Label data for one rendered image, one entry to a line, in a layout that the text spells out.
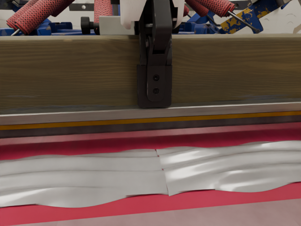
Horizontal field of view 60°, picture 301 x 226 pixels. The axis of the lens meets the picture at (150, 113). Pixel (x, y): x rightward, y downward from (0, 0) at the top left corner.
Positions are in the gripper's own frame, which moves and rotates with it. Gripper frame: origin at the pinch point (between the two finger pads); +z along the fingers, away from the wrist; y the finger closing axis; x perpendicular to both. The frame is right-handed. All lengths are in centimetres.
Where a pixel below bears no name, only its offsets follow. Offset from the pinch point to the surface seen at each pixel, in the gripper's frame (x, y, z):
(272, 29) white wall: 199, -306, 12
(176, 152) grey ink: 1.5, 5.8, 5.2
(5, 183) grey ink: -12.0, 8.3, 5.5
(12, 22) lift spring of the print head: -36, -69, -4
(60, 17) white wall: -85, -413, -3
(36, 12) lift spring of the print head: -26, -60, -7
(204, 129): 6.3, -0.4, 6.1
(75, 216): -6.5, 11.9, 6.0
